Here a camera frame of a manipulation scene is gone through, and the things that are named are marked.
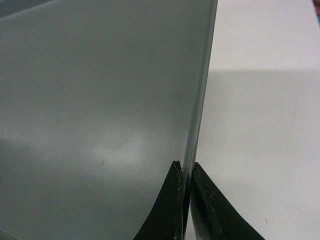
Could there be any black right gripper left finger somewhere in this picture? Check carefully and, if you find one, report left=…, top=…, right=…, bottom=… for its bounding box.
left=134, top=161, right=184, bottom=240

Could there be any white checkout table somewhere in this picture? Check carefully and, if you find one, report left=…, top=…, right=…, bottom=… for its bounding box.
left=196, top=0, right=320, bottom=240

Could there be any silver grey rectangular tray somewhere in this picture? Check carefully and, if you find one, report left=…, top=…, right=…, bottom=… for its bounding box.
left=0, top=0, right=218, bottom=240

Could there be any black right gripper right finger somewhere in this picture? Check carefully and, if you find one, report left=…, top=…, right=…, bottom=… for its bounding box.
left=190, top=162, right=263, bottom=240

